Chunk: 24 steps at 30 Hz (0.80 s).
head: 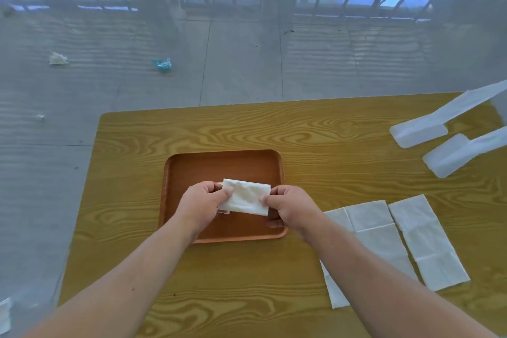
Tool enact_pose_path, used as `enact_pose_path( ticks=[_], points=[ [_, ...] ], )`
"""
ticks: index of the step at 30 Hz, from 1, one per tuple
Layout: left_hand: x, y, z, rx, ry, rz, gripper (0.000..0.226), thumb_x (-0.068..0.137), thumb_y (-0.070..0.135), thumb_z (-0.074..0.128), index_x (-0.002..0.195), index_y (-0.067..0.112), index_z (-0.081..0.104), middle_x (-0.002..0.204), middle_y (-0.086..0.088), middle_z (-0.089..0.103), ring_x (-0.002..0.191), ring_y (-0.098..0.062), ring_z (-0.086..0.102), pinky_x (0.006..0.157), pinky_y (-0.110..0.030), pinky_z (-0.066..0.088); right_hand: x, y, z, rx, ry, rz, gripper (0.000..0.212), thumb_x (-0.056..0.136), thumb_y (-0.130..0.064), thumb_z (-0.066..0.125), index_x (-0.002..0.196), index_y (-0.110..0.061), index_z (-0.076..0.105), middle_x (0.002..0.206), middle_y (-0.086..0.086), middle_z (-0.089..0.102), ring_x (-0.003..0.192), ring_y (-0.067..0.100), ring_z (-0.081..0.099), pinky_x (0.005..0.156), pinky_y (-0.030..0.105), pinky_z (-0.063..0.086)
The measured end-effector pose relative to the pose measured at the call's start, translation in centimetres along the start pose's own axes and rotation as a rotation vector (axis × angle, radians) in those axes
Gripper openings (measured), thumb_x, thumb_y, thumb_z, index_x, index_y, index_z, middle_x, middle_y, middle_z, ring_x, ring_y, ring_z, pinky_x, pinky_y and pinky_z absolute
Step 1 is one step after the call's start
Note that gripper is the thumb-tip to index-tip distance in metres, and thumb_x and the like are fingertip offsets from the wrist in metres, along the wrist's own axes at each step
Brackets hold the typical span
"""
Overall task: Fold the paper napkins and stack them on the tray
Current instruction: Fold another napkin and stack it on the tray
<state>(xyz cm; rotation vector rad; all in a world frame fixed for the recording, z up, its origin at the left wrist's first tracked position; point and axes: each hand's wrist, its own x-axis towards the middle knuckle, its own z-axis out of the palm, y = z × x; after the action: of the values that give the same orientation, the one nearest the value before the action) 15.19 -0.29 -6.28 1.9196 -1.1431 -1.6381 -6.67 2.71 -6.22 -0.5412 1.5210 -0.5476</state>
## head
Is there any person's left hand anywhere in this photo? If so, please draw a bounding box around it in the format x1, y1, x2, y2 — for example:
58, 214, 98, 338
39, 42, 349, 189
174, 181, 234, 243

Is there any person's right hand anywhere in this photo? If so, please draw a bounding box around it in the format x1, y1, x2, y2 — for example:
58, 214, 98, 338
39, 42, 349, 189
259, 185, 325, 243

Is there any brown wooden tray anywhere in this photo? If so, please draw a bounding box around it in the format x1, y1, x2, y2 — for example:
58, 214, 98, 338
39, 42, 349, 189
158, 149, 289, 245

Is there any person's left forearm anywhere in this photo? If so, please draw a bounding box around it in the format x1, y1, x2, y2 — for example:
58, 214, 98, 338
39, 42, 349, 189
23, 217, 199, 338

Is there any person's right forearm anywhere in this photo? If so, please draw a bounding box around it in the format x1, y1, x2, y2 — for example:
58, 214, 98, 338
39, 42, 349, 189
305, 214, 498, 338

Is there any white plastic upright stand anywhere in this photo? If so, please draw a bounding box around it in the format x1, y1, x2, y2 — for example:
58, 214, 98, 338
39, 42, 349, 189
389, 79, 507, 149
422, 126, 507, 179

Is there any white paper piece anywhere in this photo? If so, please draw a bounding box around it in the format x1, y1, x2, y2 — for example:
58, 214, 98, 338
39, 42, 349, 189
0, 297, 13, 335

